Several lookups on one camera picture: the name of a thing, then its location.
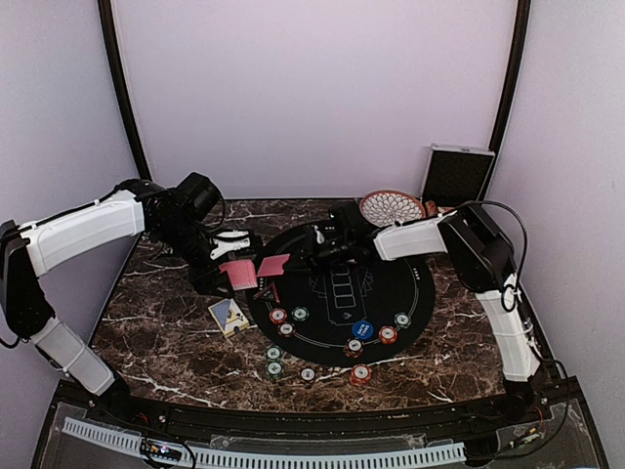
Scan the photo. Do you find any blue small blind button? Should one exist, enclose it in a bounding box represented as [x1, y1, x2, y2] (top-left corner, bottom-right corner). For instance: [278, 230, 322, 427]
[352, 320, 375, 341]

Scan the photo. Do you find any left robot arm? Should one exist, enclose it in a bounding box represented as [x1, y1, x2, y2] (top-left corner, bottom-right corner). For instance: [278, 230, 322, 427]
[1, 172, 262, 426]

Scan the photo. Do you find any right black frame post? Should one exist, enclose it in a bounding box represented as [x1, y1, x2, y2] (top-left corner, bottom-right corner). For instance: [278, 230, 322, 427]
[488, 0, 531, 154]

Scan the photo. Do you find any left black frame post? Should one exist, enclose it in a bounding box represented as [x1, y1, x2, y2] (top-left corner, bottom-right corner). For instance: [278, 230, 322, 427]
[97, 0, 152, 180]

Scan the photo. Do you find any yellow playing card box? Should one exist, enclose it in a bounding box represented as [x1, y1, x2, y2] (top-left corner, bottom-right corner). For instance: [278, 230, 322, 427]
[208, 298, 250, 338]

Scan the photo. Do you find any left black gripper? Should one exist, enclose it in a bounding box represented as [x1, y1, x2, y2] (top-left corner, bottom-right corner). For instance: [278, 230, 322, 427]
[155, 217, 235, 298]

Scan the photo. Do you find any aluminium poker chip case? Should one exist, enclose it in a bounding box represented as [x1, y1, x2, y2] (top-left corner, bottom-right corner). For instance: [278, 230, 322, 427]
[421, 144, 496, 207]

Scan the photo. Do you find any patterned ceramic plate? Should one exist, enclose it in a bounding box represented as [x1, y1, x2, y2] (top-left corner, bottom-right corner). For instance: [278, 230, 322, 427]
[359, 190, 426, 228]

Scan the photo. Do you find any black frame post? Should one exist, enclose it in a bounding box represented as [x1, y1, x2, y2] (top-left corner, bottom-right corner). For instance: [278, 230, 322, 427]
[488, 0, 531, 154]
[97, 0, 152, 180]

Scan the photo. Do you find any round black poker mat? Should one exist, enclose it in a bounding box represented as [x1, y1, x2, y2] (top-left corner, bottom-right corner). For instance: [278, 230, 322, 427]
[245, 219, 437, 368]

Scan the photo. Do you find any red poker chip stack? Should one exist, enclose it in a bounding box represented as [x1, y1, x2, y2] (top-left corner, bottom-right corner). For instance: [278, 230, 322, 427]
[350, 363, 372, 386]

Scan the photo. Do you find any white slotted cable duct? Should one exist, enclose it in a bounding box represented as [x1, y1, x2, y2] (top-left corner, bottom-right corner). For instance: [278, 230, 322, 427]
[62, 417, 466, 468]

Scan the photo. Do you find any single red-backed playing card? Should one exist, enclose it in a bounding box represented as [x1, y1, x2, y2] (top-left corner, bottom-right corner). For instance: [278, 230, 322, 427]
[256, 254, 290, 277]

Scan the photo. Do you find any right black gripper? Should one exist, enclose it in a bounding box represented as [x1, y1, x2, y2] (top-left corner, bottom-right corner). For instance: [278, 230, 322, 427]
[283, 234, 353, 278]

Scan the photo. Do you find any red-backed playing card deck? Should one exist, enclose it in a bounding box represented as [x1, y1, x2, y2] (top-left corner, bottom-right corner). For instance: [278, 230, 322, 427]
[219, 259, 258, 291]

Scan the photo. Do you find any green poker chip stack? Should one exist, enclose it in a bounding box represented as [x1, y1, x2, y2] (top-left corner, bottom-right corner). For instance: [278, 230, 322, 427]
[265, 361, 285, 381]

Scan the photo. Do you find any red triangular all-in marker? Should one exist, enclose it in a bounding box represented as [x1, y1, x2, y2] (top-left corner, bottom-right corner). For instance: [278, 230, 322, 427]
[253, 283, 280, 305]

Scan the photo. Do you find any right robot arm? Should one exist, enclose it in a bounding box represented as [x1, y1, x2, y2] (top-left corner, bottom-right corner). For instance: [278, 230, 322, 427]
[284, 201, 540, 383]

